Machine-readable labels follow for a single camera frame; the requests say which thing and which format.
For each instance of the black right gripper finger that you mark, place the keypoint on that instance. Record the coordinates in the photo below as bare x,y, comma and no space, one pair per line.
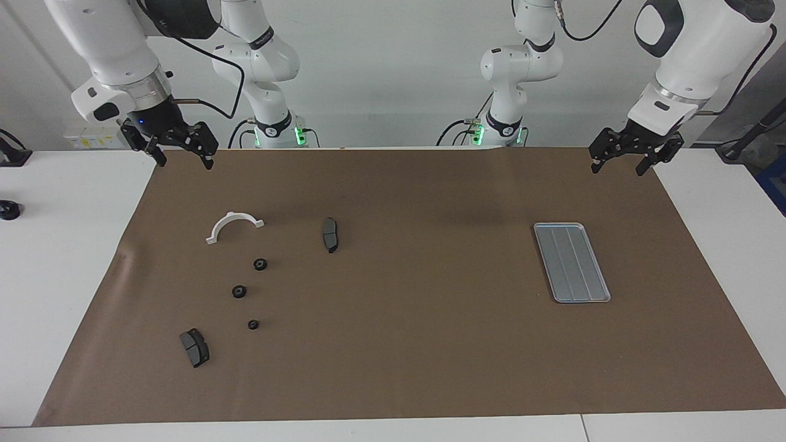
142,146
207,144

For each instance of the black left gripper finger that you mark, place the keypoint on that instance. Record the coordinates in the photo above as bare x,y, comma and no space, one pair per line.
605,148
663,153

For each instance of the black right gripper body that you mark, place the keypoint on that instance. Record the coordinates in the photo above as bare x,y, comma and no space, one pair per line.
163,123

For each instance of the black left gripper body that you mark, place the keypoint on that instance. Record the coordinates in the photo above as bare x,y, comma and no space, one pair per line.
638,140

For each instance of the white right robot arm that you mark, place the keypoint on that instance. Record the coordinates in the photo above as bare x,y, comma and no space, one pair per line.
104,37

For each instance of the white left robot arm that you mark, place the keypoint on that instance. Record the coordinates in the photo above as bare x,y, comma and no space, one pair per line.
706,49

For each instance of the silver ribbed metal tray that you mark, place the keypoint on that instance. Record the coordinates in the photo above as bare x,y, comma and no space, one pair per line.
571,264

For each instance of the black stand pole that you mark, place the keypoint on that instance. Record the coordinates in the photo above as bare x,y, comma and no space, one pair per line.
755,129

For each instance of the black table clamp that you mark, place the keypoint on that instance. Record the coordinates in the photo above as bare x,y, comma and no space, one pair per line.
12,156

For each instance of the black round knob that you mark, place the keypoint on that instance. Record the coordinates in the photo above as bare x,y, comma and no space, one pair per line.
9,210

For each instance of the slim dark brake pad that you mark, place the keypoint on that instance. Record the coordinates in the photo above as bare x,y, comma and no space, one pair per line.
330,236

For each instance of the wide dark brake pad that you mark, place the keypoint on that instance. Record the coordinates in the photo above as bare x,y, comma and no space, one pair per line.
195,348

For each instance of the brown paper table mat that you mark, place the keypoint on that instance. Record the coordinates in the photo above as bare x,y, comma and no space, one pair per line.
393,344

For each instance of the beige wall socket strip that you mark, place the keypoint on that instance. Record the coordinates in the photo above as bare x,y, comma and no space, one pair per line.
92,140

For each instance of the white curved plastic bracket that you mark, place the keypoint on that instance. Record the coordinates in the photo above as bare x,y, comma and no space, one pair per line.
234,215

